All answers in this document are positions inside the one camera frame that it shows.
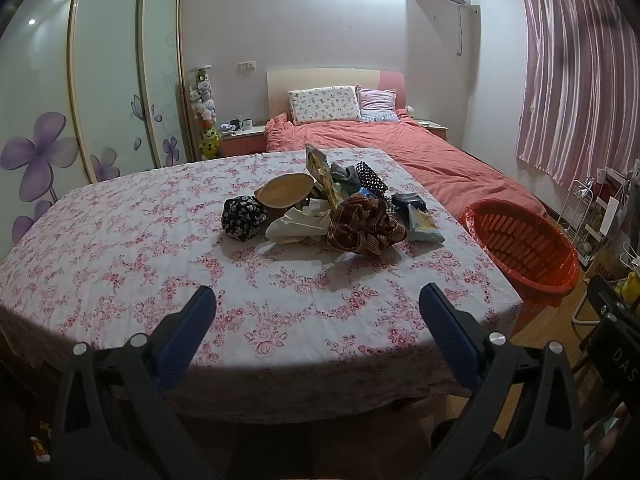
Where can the black floral fabric pouch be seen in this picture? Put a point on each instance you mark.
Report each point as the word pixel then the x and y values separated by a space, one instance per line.
pixel 242 217

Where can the orange plastic basket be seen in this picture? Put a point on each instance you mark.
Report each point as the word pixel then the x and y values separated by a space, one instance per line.
pixel 515 240

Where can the white shelf cart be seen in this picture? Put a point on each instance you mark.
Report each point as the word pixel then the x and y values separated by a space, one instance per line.
pixel 600 185

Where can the blue tissue packet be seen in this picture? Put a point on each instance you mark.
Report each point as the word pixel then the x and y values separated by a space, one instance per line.
pixel 425 232

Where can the white crumpled tissue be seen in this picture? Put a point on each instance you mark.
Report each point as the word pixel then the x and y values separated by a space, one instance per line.
pixel 295 222

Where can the pink nightstand with book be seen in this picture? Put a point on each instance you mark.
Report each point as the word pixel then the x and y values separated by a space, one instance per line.
pixel 435 127

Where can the yellow green plush toy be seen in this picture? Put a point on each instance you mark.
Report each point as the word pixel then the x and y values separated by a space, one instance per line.
pixel 210 142

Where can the pink striped pillow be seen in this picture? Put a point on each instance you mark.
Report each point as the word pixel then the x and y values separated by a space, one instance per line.
pixel 377 102

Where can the pink satin curtain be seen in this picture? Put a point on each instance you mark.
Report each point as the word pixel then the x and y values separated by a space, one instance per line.
pixel 570 85

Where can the brown plaid scrunchie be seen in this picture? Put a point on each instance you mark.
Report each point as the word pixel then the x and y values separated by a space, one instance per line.
pixel 360 225

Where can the black polka dot cloth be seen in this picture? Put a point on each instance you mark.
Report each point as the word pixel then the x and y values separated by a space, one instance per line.
pixel 372 177

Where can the yellow snack packet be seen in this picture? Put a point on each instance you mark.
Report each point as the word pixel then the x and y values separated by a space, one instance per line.
pixel 320 170

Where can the dark blue wrapper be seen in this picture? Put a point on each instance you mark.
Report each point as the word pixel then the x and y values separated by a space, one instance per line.
pixel 407 201

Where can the white wall socket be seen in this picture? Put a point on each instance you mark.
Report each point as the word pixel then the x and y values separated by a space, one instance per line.
pixel 247 65

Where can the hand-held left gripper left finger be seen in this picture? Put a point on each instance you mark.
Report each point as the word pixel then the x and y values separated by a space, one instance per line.
pixel 185 340

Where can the cream and pink headboard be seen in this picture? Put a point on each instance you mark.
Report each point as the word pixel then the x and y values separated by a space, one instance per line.
pixel 320 77

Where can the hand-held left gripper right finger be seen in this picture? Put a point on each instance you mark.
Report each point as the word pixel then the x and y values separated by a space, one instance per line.
pixel 450 335

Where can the grey sock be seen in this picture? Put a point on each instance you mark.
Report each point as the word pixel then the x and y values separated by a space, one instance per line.
pixel 347 175

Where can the bed with pink duvet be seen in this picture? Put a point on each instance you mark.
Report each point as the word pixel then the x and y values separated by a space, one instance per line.
pixel 425 155

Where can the floral sliding door wardrobe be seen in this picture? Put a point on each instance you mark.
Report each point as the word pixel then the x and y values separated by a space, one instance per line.
pixel 110 85

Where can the pink floral tablecloth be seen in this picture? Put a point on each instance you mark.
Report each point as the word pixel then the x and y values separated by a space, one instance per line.
pixel 150 240

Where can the pink nightstand with mugs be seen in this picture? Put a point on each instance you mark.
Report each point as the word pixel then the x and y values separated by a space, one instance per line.
pixel 242 145

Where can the white floral pillow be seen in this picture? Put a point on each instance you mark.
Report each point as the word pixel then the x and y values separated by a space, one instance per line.
pixel 325 104

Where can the white mug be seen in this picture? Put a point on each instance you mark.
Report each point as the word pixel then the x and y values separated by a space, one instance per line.
pixel 247 124

